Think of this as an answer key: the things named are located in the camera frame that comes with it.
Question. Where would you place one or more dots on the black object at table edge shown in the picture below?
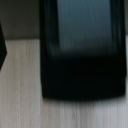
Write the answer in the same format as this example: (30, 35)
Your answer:
(2, 50)

